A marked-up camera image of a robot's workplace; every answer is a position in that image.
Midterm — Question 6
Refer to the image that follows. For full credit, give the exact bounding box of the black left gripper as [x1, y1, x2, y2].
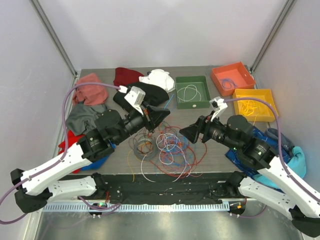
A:
[113, 101, 170, 145]

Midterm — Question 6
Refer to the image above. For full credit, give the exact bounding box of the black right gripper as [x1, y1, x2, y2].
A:
[179, 110, 241, 151]

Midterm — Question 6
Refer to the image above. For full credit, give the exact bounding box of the blue cable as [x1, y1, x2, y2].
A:
[154, 94, 201, 176]
[219, 77, 241, 91]

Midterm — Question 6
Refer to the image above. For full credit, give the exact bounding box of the white cable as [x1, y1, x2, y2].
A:
[177, 84, 202, 103]
[139, 132, 198, 183]

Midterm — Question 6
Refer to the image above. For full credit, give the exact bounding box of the bright yellow cable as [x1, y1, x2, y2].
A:
[236, 98, 261, 117]

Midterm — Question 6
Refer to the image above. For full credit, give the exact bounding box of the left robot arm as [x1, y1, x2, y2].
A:
[10, 104, 171, 214]

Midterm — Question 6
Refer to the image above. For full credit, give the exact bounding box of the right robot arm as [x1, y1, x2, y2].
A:
[179, 115, 320, 238]

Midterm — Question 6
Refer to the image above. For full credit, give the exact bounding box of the black cloth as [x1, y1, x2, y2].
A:
[113, 82, 169, 113]

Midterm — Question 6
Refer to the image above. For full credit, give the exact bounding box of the white cloth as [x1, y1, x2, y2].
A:
[138, 69, 176, 93]

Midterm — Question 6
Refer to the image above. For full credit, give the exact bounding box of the green plastic bin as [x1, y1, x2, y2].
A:
[175, 75, 211, 110]

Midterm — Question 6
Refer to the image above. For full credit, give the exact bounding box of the blue plaid shirt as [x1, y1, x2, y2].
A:
[225, 126, 279, 177]

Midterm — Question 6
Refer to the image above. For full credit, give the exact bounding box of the dark red cloth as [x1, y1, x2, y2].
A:
[113, 67, 144, 87]

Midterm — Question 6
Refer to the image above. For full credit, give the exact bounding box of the orange plastic bin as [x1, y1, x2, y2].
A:
[210, 62, 256, 97]

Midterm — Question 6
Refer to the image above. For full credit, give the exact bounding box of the pink cloth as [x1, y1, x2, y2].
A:
[72, 73, 109, 106]

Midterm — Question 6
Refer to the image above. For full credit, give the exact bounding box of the yellow plastic bin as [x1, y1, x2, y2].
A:
[232, 88, 278, 123]

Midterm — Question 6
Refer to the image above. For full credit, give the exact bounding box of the grey cloth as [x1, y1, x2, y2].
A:
[66, 103, 108, 136]

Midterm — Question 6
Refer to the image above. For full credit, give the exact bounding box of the grey-blue cloth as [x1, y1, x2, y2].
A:
[264, 127, 295, 158]

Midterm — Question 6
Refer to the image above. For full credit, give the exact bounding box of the bright red cloth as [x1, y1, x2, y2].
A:
[57, 129, 87, 173]

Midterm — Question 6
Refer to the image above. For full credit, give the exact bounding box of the turquoise cloth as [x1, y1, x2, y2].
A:
[251, 146, 307, 190]

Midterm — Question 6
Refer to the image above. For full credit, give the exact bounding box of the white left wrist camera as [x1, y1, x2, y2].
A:
[119, 85, 146, 114]

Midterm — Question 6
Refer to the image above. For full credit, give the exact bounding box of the grey coiled cable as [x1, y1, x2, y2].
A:
[133, 137, 159, 162]

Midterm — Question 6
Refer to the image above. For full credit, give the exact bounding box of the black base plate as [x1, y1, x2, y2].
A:
[77, 172, 256, 204]

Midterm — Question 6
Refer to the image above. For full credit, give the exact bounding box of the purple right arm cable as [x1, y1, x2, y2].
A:
[222, 97, 320, 203]

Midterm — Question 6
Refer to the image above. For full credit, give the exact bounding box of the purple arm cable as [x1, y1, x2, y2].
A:
[0, 83, 123, 225]
[222, 97, 320, 203]

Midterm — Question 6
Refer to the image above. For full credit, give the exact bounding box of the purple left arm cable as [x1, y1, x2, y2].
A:
[0, 83, 123, 225]

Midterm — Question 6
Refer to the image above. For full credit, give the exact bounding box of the white slotted cable duct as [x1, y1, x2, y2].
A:
[42, 201, 230, 213]

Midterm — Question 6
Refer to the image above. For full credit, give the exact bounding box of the left aluminium frame post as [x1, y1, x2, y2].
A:
[29, 0, 78, 77]

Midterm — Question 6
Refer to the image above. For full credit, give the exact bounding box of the aluminium frame post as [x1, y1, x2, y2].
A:
[29, 0, 78, 77]
[250, 0, 297, 74]

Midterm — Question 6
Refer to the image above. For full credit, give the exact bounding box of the right aluminium frame post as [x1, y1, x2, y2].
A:
[250, 0, 297, 74]

